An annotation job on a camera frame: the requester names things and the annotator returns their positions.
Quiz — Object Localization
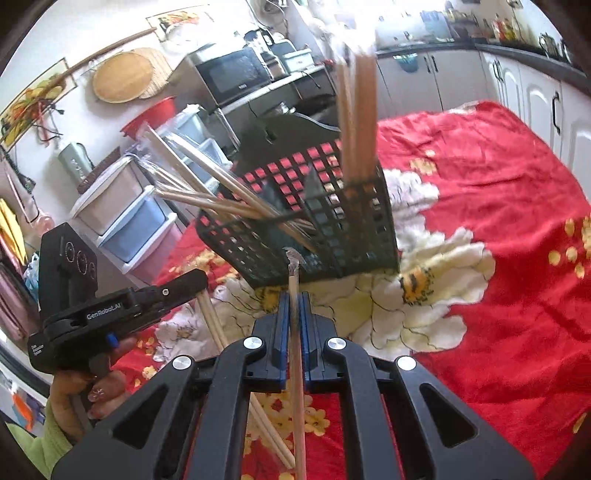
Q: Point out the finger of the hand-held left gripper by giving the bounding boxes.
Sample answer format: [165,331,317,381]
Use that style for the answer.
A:
[134,270,208,330]

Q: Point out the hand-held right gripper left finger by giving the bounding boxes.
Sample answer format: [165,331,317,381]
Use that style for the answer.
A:
[51,295,291,480]

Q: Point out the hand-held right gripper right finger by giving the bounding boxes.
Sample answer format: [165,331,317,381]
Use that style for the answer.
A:
[299,293,536,480]

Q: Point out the chopsticks pair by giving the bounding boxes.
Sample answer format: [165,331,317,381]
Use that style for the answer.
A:
[348,51,365,185]
[284,247,309,480]
[335,58,352,185]

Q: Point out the bunch of chopsticks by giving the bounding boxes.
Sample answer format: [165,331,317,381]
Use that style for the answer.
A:
[143,122,319,252]

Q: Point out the dark green utensil basket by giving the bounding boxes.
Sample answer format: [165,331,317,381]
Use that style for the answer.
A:
[196,113,400,289]

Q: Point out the person's left forearm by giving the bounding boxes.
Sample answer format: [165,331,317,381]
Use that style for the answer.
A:
[4,415,75,480]

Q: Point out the person's left hand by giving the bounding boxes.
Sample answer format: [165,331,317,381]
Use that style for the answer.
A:
[48,337,137,439]

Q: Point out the beige blue pink drawer tower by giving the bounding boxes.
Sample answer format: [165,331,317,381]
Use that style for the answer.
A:
[69,157,178,278]

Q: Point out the yellow cloth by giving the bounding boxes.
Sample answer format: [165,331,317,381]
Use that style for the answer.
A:
[0,198,28,264]

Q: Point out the brown wicker basket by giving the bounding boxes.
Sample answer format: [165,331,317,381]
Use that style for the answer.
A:
[76,148,122,195]

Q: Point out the green thermos bottle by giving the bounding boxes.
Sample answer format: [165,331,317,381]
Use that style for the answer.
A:
[58,141,93,183]

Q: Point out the grey blue drawer tower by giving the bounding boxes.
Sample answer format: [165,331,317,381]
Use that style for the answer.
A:
[171,104,232,185]

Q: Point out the red plastic basin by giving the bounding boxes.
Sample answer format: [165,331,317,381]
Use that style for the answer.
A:
[121,96,177,139]

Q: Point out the red floral blanket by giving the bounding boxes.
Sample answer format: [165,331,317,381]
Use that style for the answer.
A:
[111,102,591,480]

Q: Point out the black microwave oven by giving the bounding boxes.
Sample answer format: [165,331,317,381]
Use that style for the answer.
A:
[194,46,273,107]

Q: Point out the metal rack table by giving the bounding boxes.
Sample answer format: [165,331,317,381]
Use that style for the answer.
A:
[185,65,338,153]

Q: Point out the long wooden rolling pin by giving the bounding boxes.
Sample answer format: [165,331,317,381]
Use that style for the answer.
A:
[65,28,158,77]

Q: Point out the black blender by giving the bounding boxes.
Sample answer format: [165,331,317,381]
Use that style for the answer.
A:
[242,28,287,79]

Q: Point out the light blue storage box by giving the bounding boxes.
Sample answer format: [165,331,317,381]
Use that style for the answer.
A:
[281,48,315,72]

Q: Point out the white kitchen base cabinets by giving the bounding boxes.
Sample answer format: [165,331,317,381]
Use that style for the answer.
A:
[376,48,591,185]

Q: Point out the blue knife holder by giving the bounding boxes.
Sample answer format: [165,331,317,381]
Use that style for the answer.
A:
[422,11,451,40]

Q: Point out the black kitchen countertop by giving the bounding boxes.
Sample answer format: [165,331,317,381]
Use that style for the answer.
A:
[376,39,591,86]

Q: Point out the large fruit wall poster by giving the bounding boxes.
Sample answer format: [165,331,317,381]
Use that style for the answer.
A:
[0,58,77,148]

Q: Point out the small fruit wall poster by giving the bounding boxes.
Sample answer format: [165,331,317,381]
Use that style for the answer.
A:
[145,9,208,40]

